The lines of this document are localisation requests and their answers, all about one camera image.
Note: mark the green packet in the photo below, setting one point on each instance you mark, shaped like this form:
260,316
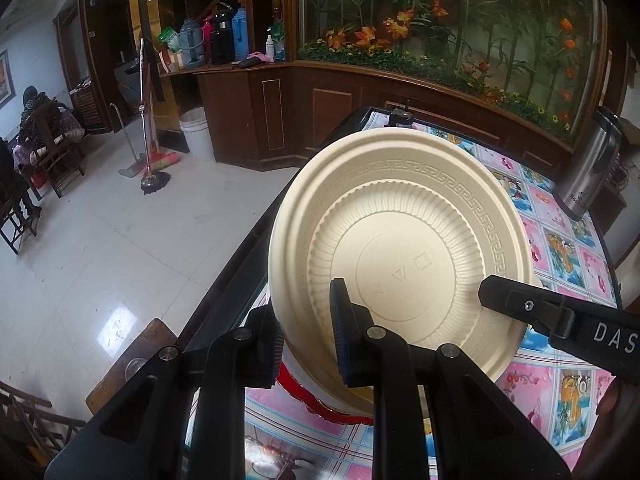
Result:
169,40

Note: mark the green bottle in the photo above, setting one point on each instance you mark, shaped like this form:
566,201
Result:
279,42

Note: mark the flat floor mop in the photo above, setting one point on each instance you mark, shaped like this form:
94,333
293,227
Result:
131,170

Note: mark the blue thermos flask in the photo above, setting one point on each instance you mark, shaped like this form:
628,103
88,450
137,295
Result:
241,35

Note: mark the pink cloth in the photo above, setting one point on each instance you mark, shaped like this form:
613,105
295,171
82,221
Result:
260,57

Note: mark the wooden stool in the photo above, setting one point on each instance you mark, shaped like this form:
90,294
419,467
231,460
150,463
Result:
125,360

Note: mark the white plastic bucket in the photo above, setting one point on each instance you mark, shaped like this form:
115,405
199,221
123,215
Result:
196,135

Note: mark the framed wall picture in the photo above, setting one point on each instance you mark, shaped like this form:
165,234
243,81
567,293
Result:
4,80

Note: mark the black thermos flask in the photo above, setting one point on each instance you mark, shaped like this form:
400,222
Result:
222,40

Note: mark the small black jar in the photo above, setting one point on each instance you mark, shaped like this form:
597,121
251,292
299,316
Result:
400,117

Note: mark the wooden chair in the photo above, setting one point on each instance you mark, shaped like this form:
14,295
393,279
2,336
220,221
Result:
62,160
30,435
15,230

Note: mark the white spray bottle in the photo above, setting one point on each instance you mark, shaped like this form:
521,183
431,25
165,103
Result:
270,49

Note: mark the red thermos flask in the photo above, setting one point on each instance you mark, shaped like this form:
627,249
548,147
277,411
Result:
206,37

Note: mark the artificial flower display case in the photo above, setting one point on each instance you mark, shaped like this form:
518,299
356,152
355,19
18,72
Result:
450,25

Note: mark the grey-blue water jug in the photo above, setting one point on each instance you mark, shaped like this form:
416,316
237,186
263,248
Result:
191,45

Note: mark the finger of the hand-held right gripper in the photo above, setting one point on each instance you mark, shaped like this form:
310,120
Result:
520,305

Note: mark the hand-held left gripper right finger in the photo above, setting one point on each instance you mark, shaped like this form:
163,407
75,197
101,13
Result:
342,340

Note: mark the cream embossed plate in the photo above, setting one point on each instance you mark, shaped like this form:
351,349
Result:
400,210

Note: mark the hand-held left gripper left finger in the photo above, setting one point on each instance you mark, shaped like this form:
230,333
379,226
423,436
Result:
272,355

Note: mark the brown wooden cabinet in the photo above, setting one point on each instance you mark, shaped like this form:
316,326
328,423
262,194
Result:
240,115

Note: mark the colourful broom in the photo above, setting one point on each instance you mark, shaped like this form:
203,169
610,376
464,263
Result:
162,161

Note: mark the stainless steel thermos jug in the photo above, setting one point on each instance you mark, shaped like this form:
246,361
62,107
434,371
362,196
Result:
587,170

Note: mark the person's right hand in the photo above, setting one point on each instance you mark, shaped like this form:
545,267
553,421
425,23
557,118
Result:
612,410

